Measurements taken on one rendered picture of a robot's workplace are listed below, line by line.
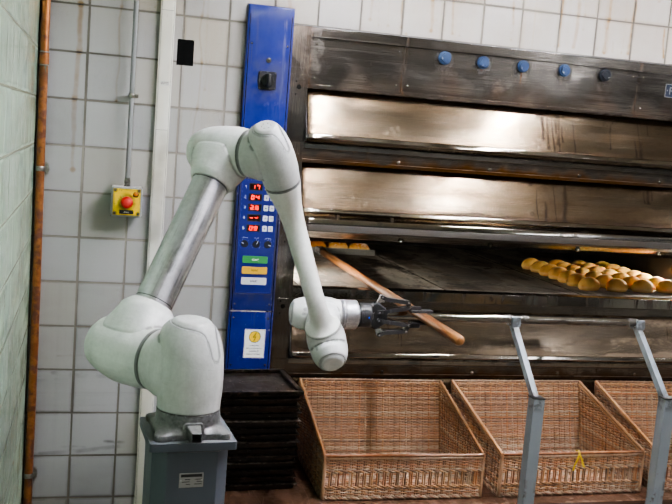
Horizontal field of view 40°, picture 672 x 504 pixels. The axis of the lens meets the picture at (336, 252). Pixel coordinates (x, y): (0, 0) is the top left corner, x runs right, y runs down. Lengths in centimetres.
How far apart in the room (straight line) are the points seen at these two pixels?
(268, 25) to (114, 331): 133
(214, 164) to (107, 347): 56
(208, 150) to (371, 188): 99
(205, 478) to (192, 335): 34
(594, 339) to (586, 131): 82
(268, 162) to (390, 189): 101
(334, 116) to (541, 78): 82
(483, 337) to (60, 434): 159
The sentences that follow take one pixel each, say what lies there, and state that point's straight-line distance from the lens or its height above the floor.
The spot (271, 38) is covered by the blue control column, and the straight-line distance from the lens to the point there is 324.
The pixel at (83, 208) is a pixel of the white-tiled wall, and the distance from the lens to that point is 322.
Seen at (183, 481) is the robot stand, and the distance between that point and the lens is 227.
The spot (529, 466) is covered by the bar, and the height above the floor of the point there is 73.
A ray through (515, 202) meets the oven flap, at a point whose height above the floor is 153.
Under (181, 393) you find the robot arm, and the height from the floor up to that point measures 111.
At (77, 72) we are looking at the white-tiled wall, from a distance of 321.
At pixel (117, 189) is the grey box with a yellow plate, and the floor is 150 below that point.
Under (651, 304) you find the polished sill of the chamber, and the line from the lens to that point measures 392.
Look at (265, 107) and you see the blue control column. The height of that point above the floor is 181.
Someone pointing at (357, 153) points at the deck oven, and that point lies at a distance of 334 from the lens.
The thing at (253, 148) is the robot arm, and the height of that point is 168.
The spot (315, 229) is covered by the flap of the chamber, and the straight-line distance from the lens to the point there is 316.
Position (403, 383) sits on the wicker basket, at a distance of 349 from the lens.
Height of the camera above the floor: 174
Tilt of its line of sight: 7 degrees down
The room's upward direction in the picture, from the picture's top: 5 degrees clockwise
